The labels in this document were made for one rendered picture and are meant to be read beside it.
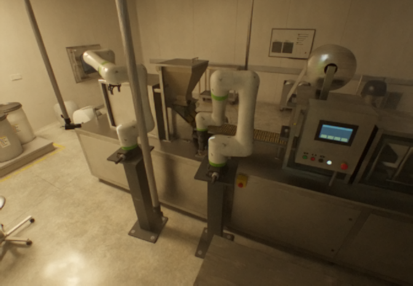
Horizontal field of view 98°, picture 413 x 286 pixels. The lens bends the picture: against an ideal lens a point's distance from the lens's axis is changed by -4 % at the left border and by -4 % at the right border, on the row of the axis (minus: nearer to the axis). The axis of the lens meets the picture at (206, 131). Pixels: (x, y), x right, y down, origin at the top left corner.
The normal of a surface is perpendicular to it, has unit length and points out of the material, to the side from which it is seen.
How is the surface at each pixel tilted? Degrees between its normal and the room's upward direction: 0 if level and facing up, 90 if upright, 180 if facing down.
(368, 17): 90
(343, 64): 90
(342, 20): 90
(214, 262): 0
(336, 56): 90
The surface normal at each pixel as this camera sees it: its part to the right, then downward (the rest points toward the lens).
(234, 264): 0.00, -0.88
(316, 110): -0.39, 0.44
